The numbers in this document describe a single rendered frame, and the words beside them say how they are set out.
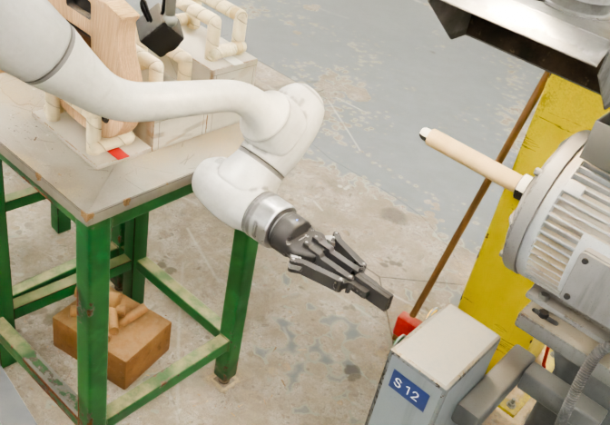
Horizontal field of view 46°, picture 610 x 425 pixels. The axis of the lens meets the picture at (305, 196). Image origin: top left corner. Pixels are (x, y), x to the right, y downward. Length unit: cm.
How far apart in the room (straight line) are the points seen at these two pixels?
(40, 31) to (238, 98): 38
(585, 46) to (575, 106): 104
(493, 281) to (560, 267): 135
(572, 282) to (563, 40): 34
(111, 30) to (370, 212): 200
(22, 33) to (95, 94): 15
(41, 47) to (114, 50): 55
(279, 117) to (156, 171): 46
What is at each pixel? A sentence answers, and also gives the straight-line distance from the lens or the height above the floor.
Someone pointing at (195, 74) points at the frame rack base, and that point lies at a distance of 177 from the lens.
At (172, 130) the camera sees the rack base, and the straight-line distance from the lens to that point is 171.
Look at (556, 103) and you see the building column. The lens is 215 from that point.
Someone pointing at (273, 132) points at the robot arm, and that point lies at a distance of 127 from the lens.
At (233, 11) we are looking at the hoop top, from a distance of 178.
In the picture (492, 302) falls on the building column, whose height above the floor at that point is 31.
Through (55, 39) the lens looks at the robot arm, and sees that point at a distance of 99.
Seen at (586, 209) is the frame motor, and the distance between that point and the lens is 110.
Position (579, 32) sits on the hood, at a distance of 112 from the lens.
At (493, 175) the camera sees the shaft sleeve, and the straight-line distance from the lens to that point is 124.
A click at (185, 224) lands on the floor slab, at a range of 301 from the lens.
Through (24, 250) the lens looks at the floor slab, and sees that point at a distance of 288.
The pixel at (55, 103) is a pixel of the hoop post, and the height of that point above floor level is 99.
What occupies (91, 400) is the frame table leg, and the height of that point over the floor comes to 34.
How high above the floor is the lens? 184
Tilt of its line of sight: 34 degrees down
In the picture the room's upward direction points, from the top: 12 degrees clockwise
